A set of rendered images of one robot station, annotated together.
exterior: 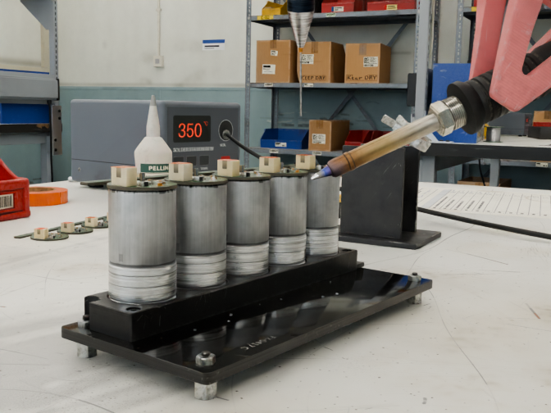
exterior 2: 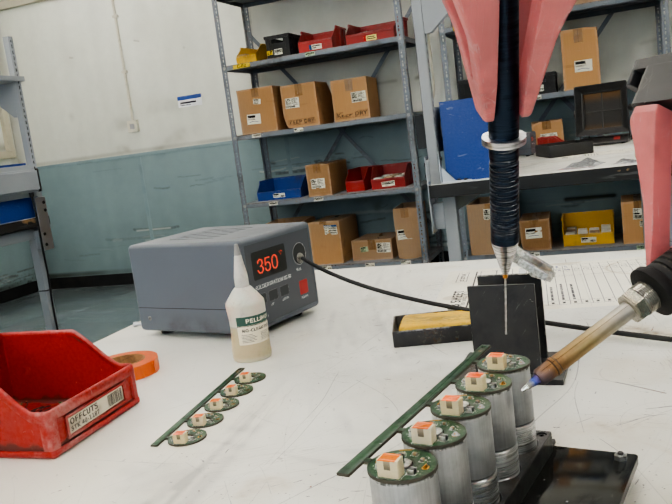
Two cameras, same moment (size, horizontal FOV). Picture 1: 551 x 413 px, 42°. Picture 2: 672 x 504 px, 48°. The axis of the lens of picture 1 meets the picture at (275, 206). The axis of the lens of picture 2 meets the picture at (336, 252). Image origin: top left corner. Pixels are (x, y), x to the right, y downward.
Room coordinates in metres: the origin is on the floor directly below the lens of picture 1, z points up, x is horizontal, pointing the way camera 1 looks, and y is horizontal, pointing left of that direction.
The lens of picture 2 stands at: (0.01, 0.08, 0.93)
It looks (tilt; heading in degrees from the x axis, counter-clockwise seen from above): 9 degrees down; 355
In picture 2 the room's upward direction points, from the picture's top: 7 degrees counter-clockwise
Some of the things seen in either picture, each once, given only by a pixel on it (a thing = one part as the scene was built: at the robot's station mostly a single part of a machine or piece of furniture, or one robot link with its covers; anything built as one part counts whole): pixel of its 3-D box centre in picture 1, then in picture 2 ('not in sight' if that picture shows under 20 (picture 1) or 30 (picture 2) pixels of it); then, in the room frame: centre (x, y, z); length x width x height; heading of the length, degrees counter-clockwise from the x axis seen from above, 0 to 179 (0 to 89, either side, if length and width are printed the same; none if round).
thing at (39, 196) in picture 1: (34, 195); (124, 367); (0.65, 0.22, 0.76); 0.06 x 0.06 x 0.01
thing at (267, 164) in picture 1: (270, 164); (476, 381); (0.32, 0.00, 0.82); 0.01 x 0.01 x 0.01; 53
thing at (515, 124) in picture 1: (509, 124); (515, 145); (3.05, -0.99, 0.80); 0.15 x 0.12 x 0.10; 58
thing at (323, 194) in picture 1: (313, 217); (507, 411); (0.35, -0.02, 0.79); 0.02 x 0.02 x 0.05
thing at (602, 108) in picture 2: not in sight; (611, 113); (3.09, -1.43, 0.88); 0.30 x 0.23 x 0.25; 64
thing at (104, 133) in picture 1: (155, 145); (225, 278); (0.78, 0.13, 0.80); 0.15 x 0.12 x 0.10; 51
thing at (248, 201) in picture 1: (240, 231); (466, 461); (0.30, 0.01, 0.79); 0.02 x 0.02 x 0.05
